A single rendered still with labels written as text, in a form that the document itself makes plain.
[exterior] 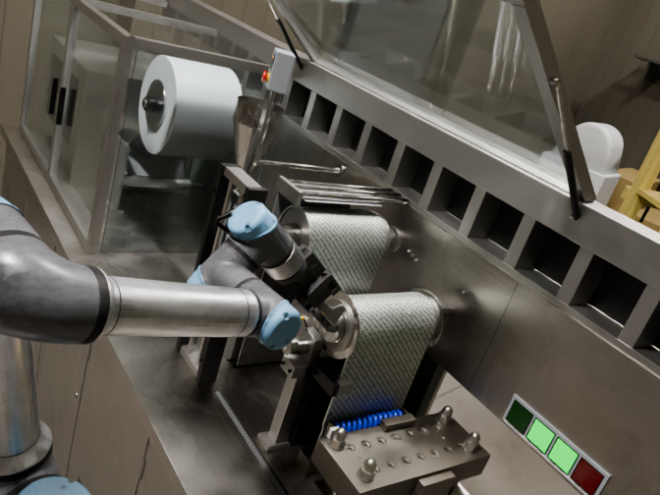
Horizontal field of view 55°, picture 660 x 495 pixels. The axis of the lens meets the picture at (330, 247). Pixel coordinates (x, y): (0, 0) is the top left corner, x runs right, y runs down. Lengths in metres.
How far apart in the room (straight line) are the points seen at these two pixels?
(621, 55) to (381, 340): 9.02
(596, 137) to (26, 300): 6.81
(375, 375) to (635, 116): 8.79
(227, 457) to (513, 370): 0.66
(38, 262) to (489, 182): 1.04
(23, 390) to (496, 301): 0.98
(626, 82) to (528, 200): 8.70
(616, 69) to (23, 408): 9.65
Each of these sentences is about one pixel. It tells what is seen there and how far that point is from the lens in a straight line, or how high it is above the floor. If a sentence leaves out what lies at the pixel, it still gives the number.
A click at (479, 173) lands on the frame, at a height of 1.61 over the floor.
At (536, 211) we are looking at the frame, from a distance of 1.44.
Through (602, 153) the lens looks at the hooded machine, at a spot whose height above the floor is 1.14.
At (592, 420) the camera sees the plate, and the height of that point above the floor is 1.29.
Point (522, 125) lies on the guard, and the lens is 1.37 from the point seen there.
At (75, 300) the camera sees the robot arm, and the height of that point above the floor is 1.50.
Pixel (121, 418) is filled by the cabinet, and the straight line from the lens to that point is 1.82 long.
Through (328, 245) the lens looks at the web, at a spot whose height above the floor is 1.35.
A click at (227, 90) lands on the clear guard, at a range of 2.14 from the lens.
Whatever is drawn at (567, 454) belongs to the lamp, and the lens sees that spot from 1.44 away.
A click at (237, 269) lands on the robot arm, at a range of 1.07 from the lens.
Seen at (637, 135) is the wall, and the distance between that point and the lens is 9.99.
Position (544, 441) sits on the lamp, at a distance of 1.46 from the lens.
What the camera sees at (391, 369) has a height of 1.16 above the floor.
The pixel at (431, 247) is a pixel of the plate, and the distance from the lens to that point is 1.63.
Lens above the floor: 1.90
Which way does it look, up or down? 22 degrees down
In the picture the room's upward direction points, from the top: 18 degrees clockwise
